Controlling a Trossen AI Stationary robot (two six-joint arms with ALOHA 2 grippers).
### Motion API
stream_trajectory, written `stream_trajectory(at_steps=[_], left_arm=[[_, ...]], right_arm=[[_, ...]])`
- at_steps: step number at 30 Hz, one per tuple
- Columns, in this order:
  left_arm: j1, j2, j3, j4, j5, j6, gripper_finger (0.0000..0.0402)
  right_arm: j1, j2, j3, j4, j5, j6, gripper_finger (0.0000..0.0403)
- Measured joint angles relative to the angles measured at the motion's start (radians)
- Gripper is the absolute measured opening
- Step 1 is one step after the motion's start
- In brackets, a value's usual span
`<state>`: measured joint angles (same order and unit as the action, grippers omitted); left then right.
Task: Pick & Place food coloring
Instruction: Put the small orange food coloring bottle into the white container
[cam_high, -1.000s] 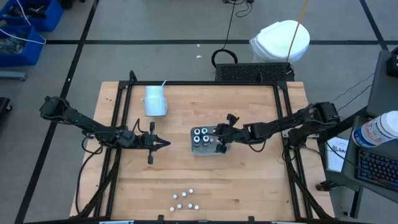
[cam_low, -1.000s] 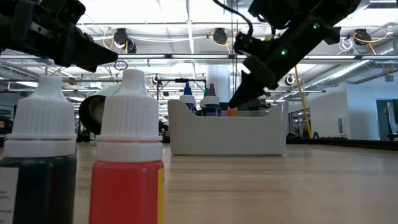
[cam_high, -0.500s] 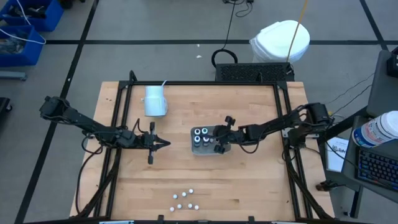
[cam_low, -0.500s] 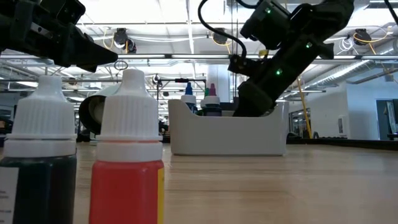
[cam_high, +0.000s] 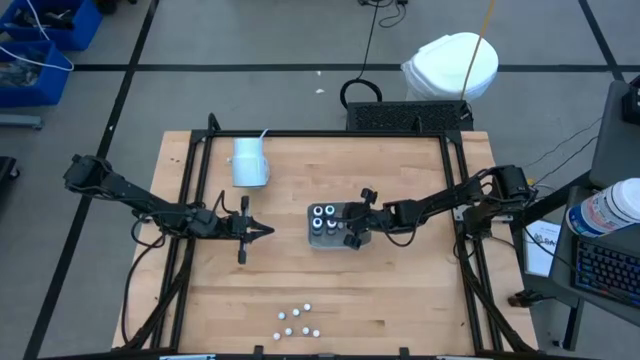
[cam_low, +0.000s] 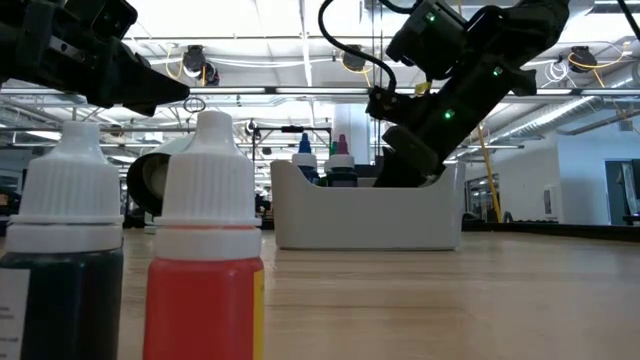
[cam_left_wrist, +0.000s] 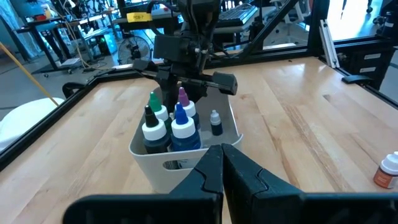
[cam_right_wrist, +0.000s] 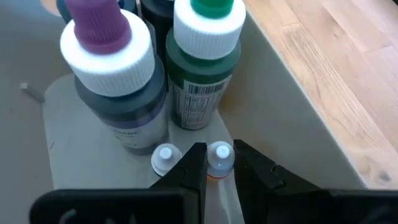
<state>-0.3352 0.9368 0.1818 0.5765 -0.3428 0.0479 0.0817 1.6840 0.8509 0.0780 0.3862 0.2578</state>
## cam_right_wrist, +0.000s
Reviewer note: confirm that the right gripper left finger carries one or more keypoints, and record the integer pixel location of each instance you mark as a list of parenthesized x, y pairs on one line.
[(194, 180)]

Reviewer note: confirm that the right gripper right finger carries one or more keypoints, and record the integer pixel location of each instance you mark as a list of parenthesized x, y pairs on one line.
[(264, 193)]

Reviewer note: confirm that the small white-capped dropper bottle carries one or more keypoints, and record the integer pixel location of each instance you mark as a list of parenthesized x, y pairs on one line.
[(221, 158)]

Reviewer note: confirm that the small red dropper bottle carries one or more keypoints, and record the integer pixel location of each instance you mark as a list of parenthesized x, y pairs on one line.
[(164, 155)]

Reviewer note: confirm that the large green food coloring bottle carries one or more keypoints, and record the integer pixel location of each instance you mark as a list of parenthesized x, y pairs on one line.
[(202, 87)]

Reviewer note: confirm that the large violet food coloring bottle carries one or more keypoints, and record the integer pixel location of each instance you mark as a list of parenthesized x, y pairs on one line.
[(109, 71)]

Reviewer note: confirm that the large black food coloring bottle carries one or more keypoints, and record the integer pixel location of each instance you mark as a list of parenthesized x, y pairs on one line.
[(155, 25)]

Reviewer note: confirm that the large blue food coloring bottle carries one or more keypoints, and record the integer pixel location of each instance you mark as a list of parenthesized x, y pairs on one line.
[(63, 12)]

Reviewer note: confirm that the grey plastic bin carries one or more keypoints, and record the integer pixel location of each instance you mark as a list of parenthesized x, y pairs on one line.
[(280, 118)]

